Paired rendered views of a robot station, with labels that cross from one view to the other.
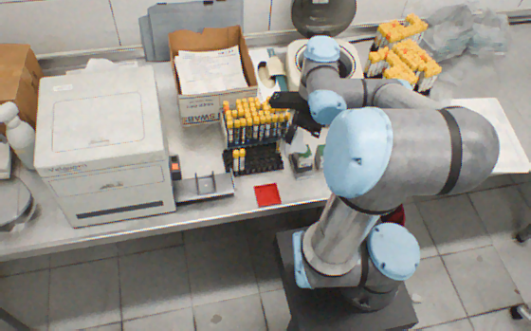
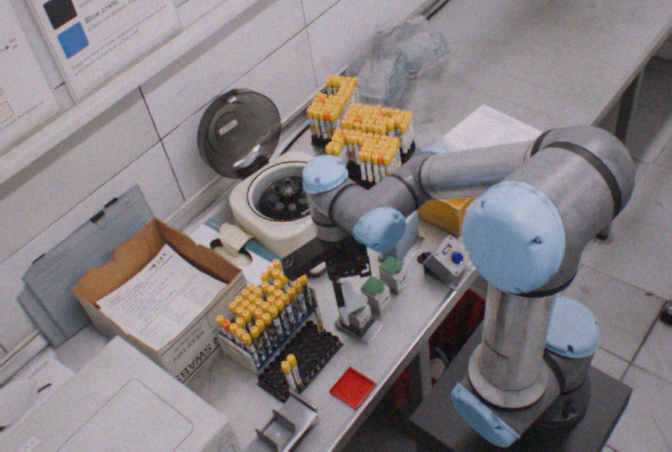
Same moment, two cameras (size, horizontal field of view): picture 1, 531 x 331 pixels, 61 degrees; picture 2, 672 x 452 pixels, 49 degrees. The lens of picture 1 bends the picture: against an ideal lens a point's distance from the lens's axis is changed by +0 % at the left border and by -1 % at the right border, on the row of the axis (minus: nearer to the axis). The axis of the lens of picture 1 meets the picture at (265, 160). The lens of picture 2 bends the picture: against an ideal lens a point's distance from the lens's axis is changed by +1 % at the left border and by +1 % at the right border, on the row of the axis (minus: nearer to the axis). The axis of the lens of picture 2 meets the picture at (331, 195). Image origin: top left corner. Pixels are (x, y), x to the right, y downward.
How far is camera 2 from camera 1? 0.32 m
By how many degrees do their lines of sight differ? 19
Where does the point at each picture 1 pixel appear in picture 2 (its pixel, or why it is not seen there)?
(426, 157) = (586, 194)
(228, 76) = (187, 287)
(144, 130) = (184, 416)
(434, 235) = not seen: hidden behind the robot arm
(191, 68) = (131, 312)
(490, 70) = (451, 81)
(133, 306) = not seen: outside the picture
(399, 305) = (600, 387)
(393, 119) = (530, 182)
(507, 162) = not seen: hidden behind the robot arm
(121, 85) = (102, 387)
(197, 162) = (237, 418)
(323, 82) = (359, 205)
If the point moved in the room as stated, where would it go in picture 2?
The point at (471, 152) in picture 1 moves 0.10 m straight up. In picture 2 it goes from (614, 161) to (628, 90)
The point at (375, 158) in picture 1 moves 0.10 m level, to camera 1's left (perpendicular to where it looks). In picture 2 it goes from (549, 227) to (475, 274)
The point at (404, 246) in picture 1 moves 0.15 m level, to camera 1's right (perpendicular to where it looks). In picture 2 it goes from (569, 313) to (636, 267)
